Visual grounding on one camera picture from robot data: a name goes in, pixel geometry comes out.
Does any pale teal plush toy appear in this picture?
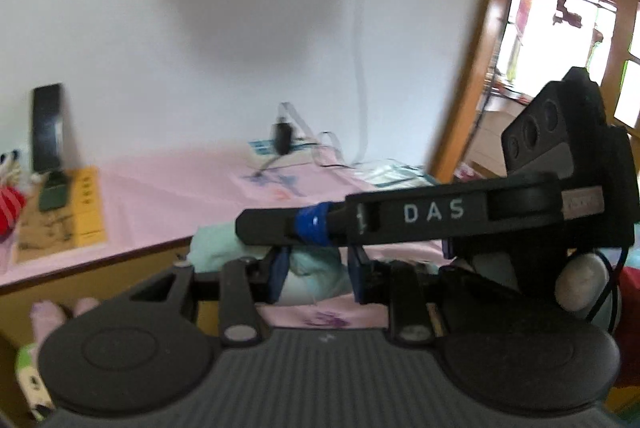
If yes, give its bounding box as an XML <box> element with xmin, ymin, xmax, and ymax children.
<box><xmin>190</xmin><ymin>225</ymin><xmax>353</xmax><ymax>306</ymax></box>

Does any white power strip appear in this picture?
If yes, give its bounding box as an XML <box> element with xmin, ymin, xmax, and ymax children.
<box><xmin>247</xmin><ymin>139</ymin><xmax>313</xmax><ymax>159</ymax></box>

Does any brown cardboard box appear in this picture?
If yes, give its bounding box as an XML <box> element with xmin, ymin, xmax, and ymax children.
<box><xmin>0</xmin><ymin>235</ymin><xmax>223</xmax><ymax>428</ymax></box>

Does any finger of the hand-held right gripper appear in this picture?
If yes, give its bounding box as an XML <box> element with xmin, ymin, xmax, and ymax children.
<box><xmin>235</xmin><ymin>180</ymin><xmax>491</xmax><ymax>249</ymax></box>

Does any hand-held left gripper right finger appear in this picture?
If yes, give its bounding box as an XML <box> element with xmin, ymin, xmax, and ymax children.
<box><xmin>347</xmin><ymin>247</ymin><xmax>441</xmax><ymax>349</ymax></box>

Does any wooden door frame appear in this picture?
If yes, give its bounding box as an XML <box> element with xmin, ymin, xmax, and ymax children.
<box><xmin>425</xmin><ymin>0</ymin><xmax>640</xmax><ymax>183</ymax></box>

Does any yellow book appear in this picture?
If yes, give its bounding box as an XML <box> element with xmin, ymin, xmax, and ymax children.
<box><xmin>17</xmin><ymin>167</ymin><xmax>107</xmax><ymax>263</ymax></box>

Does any black smartphone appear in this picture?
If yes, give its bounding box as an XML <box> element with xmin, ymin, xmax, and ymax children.
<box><xmin>31</xmin><ymin>84</ymin><xmax>66</xmax><ymax>173</ymax></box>

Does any panda plush toy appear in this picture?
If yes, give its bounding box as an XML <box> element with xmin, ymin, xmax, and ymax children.
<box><xmin>0</xmin><ymin>149</ymin><xmax>36</xmax><ymax>189</ymax></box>

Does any green mushroom plush toy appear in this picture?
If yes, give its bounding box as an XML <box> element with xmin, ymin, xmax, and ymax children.
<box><xmin>15</xmin><ymin>343</ymin><xmax>53</xmax><ymax>421</ymax></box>

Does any pink printed bedsheet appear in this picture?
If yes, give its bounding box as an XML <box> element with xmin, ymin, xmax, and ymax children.
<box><xmin>0</xmin><ymin>143</ymin><xmax>451</xmax><ymax>329</ymax></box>

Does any dark green phone stand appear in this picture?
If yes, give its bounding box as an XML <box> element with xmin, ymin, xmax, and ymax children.
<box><xmin>39</xmin><ymin>170</ymin><xmax>71</xmax><ymax>213</ymax></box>

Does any black charger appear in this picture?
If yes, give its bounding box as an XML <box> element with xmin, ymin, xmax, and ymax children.
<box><xmin>271</xmin><ymin>120</ymin><xmax>293</xmax><ymax>155</ymax></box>

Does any black cable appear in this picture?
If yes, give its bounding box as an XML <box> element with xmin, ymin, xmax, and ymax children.
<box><xmin>250</xmin><ymin>140</ymin><xmax>351</xmax><ymax>181</ymax></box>

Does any mauve plush toy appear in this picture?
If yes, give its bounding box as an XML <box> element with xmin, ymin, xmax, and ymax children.
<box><xmin>30</xmin><ymin>298</ymin><xmax>101</xmax><ymax>339</ymax></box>

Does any checkered cloth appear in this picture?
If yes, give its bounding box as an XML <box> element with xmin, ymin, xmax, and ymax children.
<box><xmin>357</xmin><ymin>160</ymin><xmax>436</xmax><ymax>189</ymax></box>

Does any red plush toy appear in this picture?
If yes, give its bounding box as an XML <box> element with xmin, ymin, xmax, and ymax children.
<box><xmin>0</xmin><ymin>188</ymin><xmax>26</xmax><ymax>239</ymax></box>

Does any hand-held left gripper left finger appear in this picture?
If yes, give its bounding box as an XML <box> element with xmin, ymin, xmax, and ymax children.
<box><xmin>127</xmin><ymin>247</ymin><xmax>292</xmax><ymax>349</ymax></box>

